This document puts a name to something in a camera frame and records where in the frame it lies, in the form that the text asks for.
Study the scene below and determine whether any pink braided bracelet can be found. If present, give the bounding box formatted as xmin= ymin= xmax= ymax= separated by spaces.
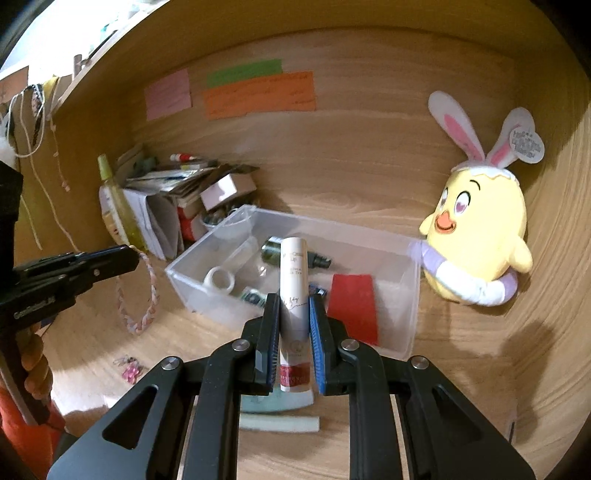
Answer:
xmin=115 ymin=247 xmax=160 ymax=335

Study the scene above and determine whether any pink hair clip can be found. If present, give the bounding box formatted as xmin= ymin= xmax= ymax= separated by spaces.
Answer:
xmin=113 ymin=355 xmax=144 ymax=384

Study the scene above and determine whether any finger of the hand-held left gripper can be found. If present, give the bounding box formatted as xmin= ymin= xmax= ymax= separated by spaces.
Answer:
xmin=16 ymin=249 xmax=140 ymax=296
xmin=16 ymin=246 xmax=132 ymax=280

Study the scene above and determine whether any white tape roll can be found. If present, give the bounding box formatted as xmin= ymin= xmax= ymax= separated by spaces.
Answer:
xmin=204 ymin=268 xmax=234 ymax=294

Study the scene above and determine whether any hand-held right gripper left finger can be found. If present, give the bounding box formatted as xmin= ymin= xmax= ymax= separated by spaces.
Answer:
xmin=46 ymin=293 xmax=282 ymax=480

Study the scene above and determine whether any red box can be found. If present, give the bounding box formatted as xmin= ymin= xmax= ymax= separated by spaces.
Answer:
xmin=178 ymin=205 xmax=208 ymax=243

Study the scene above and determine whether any white hanging cord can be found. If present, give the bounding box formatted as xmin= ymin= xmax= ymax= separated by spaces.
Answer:
xmin=9 ymin=85 xmax=86 ymax=254

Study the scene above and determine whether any orange paper note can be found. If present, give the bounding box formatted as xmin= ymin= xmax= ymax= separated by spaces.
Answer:
xmin=203 ymin=71 xmax=317 ymax=121

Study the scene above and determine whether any folded white paper leaflet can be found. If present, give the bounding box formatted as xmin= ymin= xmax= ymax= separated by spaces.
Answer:
xmin=122 ymin=189 xmax=181 ymax=261

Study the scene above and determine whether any dark green pump bottle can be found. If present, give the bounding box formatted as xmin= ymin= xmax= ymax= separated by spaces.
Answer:
xmin=261 ymin=235 xmax=333 ymax=272

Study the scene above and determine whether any clear plastic bin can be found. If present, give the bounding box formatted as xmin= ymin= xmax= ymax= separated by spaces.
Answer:
xmin=165 ymin=205 xmax=422 ymax=361

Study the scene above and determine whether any white bowl of marbles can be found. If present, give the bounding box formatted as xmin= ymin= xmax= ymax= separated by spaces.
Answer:
xmin=201 ymin=208 xmax=241 ymax=232

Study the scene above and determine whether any red card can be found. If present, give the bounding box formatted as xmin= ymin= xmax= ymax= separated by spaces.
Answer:
xmin=327 ymin=274 xmax=382 ymax=347

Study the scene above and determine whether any green paper strip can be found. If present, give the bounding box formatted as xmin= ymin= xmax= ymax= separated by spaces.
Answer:
xmin=206 ymin=59 xmax=284 ymax=88

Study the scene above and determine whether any wooden shelf board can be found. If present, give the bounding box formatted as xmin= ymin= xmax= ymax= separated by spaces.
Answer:
xmin=58 ymin=0 xmax=568 ymax=112

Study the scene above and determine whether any stack of books and papers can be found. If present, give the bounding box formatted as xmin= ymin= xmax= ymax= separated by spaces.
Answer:
xmin=115 ymin=143 xmax=259 ymax=208

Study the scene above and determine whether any person's left hand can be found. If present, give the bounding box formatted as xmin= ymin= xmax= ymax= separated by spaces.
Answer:
xmin=22 ymin=332 xmax=52 ymax=409

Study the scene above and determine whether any pink paper note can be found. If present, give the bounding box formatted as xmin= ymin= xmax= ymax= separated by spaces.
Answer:
xmin=144 ymin=68 xmax=192 ymax=121

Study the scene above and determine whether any person's left forearm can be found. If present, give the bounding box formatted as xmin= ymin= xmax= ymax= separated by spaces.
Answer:
xmin=0 ymin=383 xmax=75 ymax=462

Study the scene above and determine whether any white tube green print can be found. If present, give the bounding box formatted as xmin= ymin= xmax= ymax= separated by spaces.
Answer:
xmin=99 ymin=189 xmax=121 ymax=241

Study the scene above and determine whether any pink lip tint tube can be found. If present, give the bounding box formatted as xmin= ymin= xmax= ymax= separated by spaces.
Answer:
xmin=277 ymin=236 xmax=315 ymax=393

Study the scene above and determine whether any yellow chick plush toy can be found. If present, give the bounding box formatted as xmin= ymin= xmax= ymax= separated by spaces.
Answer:
xmin=407 ymin=90 xmax=546 ymax=308

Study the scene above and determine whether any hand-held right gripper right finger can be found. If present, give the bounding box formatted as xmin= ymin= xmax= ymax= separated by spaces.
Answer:
xmin=308 ymin=295 xmax=536 ymax=480

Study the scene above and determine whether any pale green marker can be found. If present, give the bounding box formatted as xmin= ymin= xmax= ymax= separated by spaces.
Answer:
xmin=239 ymin=414 xmax=321 ymax=433

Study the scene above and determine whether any yellow spray bottle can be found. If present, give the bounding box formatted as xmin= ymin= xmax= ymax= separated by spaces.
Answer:
xmin=97 ymin=154 xmax=148 ymax=252

